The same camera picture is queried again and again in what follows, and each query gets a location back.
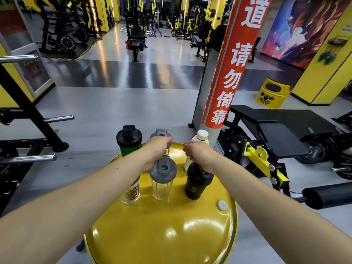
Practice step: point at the black squat rack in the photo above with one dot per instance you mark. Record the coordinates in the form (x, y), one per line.
(24, 112)

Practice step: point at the black foam roller pad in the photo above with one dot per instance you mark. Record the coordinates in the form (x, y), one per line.
(327, 195)

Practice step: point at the clear shaker bottle grey lid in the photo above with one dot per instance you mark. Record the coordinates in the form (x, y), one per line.
(162, 175)
(161, 133)

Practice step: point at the person's right fingers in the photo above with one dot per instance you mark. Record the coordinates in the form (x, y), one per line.
(187, 147)

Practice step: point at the person's left hand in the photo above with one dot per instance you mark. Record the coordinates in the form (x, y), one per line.
(155, 151)

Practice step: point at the clear bottle with red print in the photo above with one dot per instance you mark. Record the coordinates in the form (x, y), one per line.
(131, 193)

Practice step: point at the yellow bench frame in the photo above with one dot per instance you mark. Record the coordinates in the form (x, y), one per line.
(264, 159)

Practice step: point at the red banner pillar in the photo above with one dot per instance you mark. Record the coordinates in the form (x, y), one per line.
(233, 65)

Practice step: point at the yellow metal drum table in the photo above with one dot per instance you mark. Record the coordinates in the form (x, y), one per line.
(165, 233)

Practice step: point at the black plate-loaded gym machine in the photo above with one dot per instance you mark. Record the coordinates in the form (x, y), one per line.
(63, 30)

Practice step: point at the grey standing panel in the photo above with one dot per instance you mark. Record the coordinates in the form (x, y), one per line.
(205, 87)

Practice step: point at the white bottle with white cap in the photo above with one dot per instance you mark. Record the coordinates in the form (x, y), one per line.
(202, 135)

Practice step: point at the yellow barrel bin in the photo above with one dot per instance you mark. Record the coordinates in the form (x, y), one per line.
(272, 93)

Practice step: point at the black weight plate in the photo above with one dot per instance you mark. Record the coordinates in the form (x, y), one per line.
(343, 156)
(312, 152)

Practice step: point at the black padded weight bench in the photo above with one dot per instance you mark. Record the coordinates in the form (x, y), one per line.
(275, 134)

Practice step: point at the row of yellow gym machines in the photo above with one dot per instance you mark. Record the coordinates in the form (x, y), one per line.
(184, 21)

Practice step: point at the black upright seat bench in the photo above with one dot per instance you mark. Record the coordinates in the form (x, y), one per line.
(205, 38)

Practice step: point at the person's left forearm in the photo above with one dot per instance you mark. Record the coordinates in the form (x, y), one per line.
(71, 206)

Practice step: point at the person's right hand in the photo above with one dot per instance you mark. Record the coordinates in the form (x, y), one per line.
(202, 156)

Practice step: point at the green shaker bottle black lid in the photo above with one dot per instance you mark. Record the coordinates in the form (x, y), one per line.
(128, 140)

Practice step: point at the white drum plug cap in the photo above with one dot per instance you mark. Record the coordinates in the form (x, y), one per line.
(222, 205)

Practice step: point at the person's right forearm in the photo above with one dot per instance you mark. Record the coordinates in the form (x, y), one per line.
(275, 214)

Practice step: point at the colourful wall mural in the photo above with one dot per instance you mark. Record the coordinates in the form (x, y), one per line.
(305, 27)

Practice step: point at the person's left fingers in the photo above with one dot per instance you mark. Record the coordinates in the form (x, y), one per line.
(168, 142)

